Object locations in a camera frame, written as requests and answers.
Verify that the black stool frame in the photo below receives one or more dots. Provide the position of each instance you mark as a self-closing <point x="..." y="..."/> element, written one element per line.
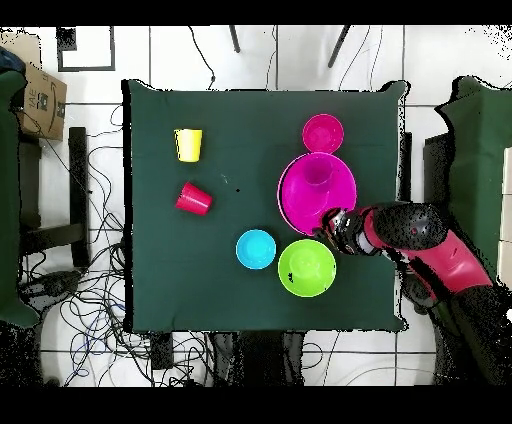
<point x="78" y="180"/>

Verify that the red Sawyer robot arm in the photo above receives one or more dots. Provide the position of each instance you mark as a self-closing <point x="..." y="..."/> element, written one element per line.
<point x="412" y="228"/>

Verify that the black pedestal leg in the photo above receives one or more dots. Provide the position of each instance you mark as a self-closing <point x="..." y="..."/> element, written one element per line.
<point x="416" y="292"/>
<point x="52" y="284"/>

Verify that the black power adapter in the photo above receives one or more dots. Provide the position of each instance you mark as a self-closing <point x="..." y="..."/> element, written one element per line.
<point x="162" y="354"/>

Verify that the cardboard box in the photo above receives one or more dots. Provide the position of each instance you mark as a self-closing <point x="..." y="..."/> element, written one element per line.
<point x="44" y="108"/>

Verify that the large pink bowl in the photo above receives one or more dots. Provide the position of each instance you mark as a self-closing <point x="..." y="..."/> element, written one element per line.
<point x="304" y="204"/>

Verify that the black chair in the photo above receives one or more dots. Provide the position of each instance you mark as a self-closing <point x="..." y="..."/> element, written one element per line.
<point x="436" y="168"/>

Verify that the small crimson bowl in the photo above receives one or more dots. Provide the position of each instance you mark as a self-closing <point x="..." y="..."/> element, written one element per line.
<point x="323" y="134"/>

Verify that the dark green tablecloth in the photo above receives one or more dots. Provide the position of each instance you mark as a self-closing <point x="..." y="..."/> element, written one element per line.
<point x="240" y="140"/>

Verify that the black tripod leg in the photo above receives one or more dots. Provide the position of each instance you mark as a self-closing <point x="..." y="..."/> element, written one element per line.
<point x="235" y="42"/>
<point x="338" y="48"/>

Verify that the green bowl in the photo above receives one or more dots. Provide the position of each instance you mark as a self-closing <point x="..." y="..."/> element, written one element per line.
<point x="307" y="268"/>

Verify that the purple cup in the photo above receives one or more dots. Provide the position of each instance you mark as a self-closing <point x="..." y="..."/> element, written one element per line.
<point x="318" y="172"/>

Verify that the small light blue bowl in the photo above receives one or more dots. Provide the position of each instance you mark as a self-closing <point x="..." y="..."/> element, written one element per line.
<point x="256" y="249"/>

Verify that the black square floor frame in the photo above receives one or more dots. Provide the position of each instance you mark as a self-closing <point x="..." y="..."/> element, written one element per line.
<point x="66" y="40"/>

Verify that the red cup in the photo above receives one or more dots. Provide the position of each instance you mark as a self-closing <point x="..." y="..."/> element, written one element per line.
<point x="194" y="199"/>

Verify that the yellow cup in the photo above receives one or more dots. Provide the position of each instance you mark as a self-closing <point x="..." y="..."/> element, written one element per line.
<point x="188" y="145"/>

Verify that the green clothed side table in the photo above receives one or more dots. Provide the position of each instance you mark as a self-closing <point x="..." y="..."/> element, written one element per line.
<point x="476" y="160"/>
<point x="8" y="200"/>

